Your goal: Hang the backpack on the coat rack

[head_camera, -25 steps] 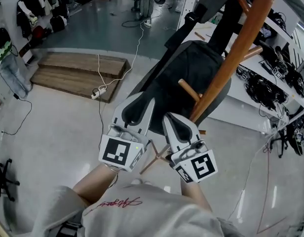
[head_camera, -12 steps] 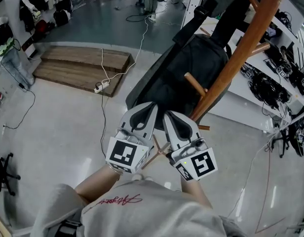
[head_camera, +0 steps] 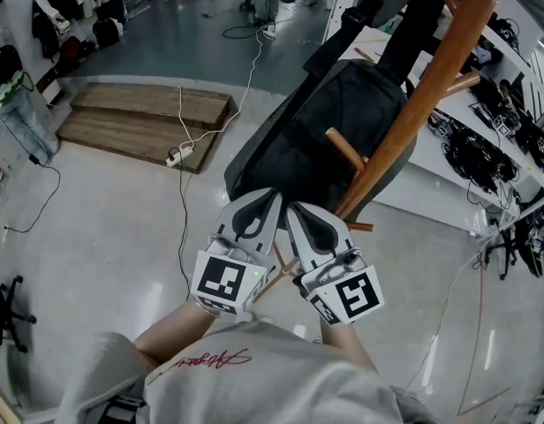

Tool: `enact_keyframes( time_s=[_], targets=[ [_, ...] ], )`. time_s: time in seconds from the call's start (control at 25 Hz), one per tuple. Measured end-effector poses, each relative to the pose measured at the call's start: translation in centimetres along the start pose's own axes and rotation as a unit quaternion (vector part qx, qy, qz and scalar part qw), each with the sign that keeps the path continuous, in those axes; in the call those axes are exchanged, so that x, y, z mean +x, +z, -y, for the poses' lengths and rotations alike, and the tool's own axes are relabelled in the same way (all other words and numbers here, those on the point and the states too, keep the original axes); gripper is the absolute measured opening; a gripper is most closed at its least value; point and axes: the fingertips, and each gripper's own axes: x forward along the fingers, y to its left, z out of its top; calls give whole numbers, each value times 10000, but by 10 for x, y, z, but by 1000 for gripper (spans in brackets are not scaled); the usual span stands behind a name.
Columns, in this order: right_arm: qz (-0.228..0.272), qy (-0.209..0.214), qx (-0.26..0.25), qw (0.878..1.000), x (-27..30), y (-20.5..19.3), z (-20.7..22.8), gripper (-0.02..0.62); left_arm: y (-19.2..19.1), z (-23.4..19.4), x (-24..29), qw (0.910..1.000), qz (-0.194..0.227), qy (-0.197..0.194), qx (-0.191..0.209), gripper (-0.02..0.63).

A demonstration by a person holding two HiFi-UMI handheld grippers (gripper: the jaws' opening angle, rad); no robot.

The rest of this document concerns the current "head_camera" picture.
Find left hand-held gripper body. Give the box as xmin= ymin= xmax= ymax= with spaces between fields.
xmin=190 ymin=187 xmax=284 ymax=317

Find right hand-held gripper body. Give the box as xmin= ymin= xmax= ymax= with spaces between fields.
xmin=284 ymin=201 xmax=386 ymax=326

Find black backpack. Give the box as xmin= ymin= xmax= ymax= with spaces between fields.
xmin=223 ymin=0 xmax=450 ymax=221

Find wooden coat rack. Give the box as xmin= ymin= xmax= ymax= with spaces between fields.
xmin=253 ymin=0 xmax=511 ymax=302

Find person's left forearm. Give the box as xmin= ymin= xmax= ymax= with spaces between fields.
xmin=133 ymin=300 xmax=221 ymax=367

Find person's right forearm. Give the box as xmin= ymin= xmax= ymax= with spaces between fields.
xmin=318 ymin=315 xmax=380 ymax=375

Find white power strip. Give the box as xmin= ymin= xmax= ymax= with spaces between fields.
xmin=165 ymin=145 xmax=196 ymax=167

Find person's light grey shirt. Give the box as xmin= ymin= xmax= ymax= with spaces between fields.
xmin=55 ymin=320 xmax=439 ymax=424

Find white shelving desk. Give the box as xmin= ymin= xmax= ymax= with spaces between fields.
xmin=355 ymin=15 xmax=544 ymax=234

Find wooden step platform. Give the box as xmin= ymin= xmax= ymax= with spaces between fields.
xmin=55 ymin=81 xmax=236 ymax=176

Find black swivel chair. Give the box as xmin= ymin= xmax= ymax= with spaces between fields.
xmin=487 ymin=218 xmax=544 ymax=282

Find blue jeans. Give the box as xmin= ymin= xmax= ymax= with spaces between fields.
xmin=0 ymin=88 xmax=61 ymax=163

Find black office chair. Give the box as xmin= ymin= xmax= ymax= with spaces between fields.
xmin=0 ymin=274 xmax=37 ymax=353

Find black bag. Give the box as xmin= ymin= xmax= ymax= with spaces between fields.
xmin=92 ymin=15 xmax=125 ymax=46

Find red bag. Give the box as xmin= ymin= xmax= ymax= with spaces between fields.
xmin=59 ymin=35 xmax=84 ymax=62

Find light wooden stick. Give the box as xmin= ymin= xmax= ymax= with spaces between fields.
xmin=0 ymin=375 xmax=22 ymax=424

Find black helmet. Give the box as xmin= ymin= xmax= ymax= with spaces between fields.
xmin=0 ymin=44 xmax=22 ymax=92

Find hanging dark clothes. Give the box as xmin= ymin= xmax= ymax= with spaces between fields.
xmin=31 ymin=0 xmax=123 ymax=61

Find black floor cable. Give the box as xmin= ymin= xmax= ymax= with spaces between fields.
xmin=168 ymin=147 xmax=196 ymax=302

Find thin orange floor cable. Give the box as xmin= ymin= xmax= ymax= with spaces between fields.
xmin=456 ymin=254 xmax=512 ymax=417

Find white power cable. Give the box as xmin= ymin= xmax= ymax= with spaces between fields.
xmin=165 ymin=24 xmax=277 ymax=167

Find bundle of black cables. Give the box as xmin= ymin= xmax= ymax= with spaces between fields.
xmin=442 ymin=125 xmax=520 ymax=193

